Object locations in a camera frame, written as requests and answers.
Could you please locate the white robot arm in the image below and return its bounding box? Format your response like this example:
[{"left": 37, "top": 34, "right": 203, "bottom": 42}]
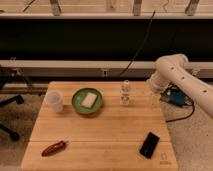
[{"left": 147, "top": 54, "right": 213, "bottom": 118}]

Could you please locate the clear plastic bottle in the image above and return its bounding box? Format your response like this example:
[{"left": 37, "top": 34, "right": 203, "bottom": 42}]
[{"left": 121, "top": 80, "right": 131, "bottom": 106}]

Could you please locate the blue box on floor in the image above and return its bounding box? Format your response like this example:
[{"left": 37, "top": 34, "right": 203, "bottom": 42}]
[{"left": 169, "top": 89, "right": 186, "bottom": 107}]

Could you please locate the black smartphone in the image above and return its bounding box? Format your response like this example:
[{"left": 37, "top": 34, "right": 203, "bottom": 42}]
[{"left": 140, "top": 132, "right": 160, "bottom": 159}]

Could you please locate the white rectangular block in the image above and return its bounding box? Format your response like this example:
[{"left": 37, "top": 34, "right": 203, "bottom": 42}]
[{"left": 82, "top": 93, "right": 97, "bottom": 108}]

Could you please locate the green round plate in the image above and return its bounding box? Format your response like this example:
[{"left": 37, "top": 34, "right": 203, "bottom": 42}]
[{"left": 72, "top": 88, "right": 103, "bottom": 115}]

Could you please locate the translucent plastic cup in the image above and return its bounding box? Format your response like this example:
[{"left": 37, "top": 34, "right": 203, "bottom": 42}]
[{"left": 44, "top": 91, "right": 63, "bottom": 113}]

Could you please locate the red chili pepper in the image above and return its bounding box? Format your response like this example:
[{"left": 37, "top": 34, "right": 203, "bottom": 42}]
[{"left": 41, "top": 141, "right": 66, "bottom": 157}]

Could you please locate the black office chair base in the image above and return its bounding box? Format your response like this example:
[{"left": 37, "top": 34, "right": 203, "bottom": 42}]
[{"left": 0, "top": 65, "right": 24, "bottom": 142}]

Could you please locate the black floor cable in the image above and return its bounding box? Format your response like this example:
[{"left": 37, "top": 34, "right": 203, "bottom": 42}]
[{"left": 165, "top": 99, "right": 196, "bottom": 123}]

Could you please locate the black hanging cable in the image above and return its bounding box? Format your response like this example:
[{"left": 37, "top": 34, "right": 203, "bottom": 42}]
[{"left": 117, "top": 9, "right": 157, "bottom": 79}]

